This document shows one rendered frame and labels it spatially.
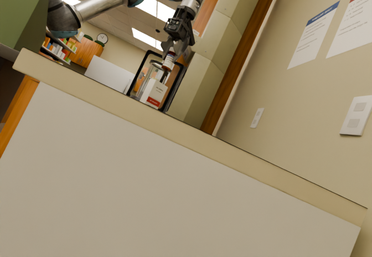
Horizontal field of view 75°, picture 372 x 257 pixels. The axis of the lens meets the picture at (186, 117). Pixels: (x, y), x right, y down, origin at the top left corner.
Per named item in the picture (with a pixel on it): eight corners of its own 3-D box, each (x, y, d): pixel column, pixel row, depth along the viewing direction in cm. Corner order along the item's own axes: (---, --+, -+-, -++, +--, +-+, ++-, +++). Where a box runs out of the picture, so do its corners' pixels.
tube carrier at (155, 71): (154, 113, 108) (174, 70, 109) (132, 102, 104) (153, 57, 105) (149, 111, 118) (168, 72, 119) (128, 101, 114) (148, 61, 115)
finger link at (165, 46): (151, 51, 97) (164, 32, 97) (159, 58, 102) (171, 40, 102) (157, 54, 95) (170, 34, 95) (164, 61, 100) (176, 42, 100)
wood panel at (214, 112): (207, 142, 191) (277, -12, 200) (207, 143, 188) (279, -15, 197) (150, 116, 185) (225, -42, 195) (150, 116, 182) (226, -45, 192)
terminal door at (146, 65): (161, 114, 177) (185, 65, 180) (124, 97, 179) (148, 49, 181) (162, 114, 178) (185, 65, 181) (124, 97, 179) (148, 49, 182)
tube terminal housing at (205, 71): (191, 135, 181) (233, 44, 186) (200, 138, 149) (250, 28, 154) (161, 121, 178) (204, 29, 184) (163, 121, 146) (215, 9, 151)
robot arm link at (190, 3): (187, 8, 104) (203, 10, 100) (183, 18, 104) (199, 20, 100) (180, -4, 97) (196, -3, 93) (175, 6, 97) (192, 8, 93)
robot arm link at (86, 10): (33, 9, 111) (130, -30, 132) (52, 40, 120) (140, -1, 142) (40, 11, 103) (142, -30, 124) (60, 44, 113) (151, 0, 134)
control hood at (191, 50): (187, 64, 181) (193, 52, 182) (195, 52, 149) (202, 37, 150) (174, 57, 180) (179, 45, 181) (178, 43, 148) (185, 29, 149)
